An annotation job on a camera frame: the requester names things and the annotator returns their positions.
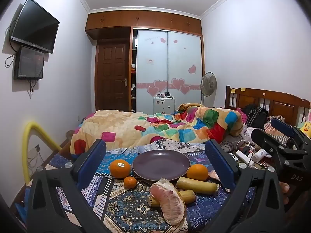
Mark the purple plate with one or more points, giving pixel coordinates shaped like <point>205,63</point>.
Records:
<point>160,165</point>

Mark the yellow foam tube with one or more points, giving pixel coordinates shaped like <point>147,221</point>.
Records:
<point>25,150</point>

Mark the short sugarcane piece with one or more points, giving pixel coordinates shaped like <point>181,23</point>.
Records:
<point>151,201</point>
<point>188,196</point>

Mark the colourful patchwork quilt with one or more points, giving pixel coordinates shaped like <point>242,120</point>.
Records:
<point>121,126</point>

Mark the brown wooden door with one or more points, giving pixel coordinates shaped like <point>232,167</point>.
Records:
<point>111,77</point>

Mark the large orange with sticker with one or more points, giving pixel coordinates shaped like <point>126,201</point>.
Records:
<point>116,171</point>

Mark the peeled pomelo segment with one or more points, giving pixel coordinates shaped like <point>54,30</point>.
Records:
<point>170,203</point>

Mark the small tangerine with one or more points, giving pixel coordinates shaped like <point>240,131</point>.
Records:
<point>130,182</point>

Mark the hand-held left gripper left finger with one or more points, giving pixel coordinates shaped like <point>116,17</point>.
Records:
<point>94,160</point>

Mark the large plain orange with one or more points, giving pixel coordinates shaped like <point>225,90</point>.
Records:
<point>197,172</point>

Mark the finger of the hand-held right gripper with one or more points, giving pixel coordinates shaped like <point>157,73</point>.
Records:
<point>267,140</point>
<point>283,125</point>

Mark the white box with items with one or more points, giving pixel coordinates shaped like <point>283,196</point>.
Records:
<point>164,105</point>

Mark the light patterned sheet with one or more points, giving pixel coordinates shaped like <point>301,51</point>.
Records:
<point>175,146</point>

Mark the wooden overhead cabinet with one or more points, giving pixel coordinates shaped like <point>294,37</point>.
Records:
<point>145,19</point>

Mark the wooden bed headboard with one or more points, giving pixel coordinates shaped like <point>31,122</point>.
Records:
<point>279,104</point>

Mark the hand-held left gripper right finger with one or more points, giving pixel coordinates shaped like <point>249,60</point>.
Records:
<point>216,157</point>

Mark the person's right hand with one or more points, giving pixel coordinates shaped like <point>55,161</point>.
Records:
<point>284,188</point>

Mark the long sugarcane piece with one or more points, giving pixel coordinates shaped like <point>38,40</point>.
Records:
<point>196,186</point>

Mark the standing electric fan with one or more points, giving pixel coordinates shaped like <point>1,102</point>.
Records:
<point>209,83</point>

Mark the grey patterned cloth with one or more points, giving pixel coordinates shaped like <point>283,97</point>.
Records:
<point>230,145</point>

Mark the blue patterned bedspread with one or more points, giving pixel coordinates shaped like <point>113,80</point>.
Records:
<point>126,208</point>

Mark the white power strip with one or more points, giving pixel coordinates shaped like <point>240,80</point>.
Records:
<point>244,157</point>

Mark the small wall-mounted monitor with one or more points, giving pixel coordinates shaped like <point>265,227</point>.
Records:
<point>29,62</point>

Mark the black backpack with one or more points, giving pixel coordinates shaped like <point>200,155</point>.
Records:
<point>257,116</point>

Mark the wardrobe with heart-sticker sliding doors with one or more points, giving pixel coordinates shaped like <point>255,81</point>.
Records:
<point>167,65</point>

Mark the wall power outlet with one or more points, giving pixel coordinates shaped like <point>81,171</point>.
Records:
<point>34,151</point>

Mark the yellow plush toy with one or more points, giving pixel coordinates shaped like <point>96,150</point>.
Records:
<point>306,127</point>

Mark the white plastic bottle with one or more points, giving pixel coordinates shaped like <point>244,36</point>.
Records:
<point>260,154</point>

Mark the wall-mounted black television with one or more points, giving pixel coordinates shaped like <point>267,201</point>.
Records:
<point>34,26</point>

